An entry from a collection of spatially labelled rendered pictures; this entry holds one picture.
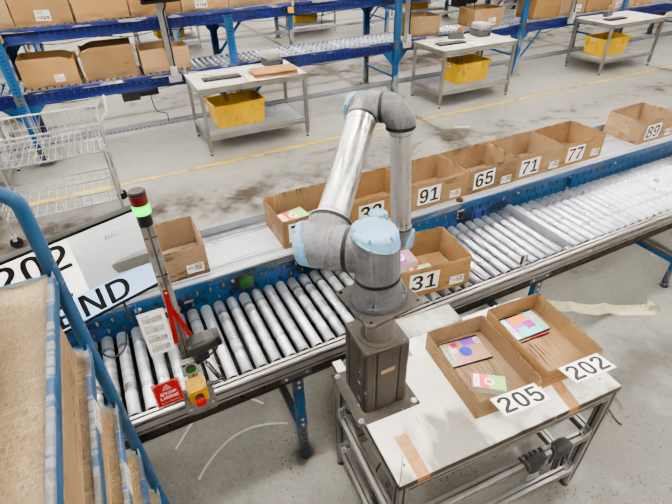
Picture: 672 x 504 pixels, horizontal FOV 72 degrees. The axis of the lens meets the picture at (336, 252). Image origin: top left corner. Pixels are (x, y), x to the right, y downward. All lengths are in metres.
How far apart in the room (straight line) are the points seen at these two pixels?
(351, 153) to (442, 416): 1.03
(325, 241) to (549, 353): 1.17
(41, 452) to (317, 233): 0.97
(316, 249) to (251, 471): 1.50
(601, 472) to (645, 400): 0.61
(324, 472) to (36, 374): 1.95
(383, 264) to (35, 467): 0.99
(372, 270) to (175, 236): 1.38
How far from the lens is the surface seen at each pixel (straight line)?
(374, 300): 1.48
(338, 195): 1.54
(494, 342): 2.14
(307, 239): 1.45
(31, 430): 0.77
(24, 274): 1.56
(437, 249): 2.63
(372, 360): 1.64
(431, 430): 1.85
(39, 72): 6.34
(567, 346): 2.27
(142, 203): 1.44
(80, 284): 1.63
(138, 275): 1.69
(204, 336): 1.73
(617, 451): 3.00
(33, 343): 0.89
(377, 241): 1.36
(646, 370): 3.47
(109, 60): 6.29
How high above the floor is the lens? 2.28
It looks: 36 degrees down
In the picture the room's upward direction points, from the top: 2 degrees counter-clockwise
